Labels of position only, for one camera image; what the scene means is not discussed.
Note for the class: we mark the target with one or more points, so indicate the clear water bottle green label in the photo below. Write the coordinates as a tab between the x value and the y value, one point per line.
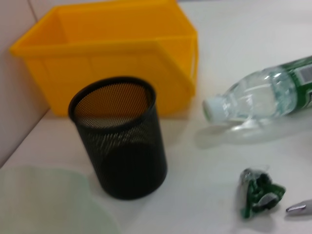
256	95

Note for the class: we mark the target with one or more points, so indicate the green plastic wrapper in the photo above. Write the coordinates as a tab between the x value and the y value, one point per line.
258	192

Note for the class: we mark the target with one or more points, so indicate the black mesh pen cup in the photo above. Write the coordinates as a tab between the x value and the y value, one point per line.
126	165

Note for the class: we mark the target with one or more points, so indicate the pale green glass fruit plate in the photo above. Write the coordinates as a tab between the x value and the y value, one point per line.
48	204

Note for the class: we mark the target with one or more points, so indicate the silver grey pen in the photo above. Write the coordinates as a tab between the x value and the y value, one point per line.
298	207

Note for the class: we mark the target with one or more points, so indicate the yellow plastic storage bin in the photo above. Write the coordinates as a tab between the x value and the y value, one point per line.
102	61

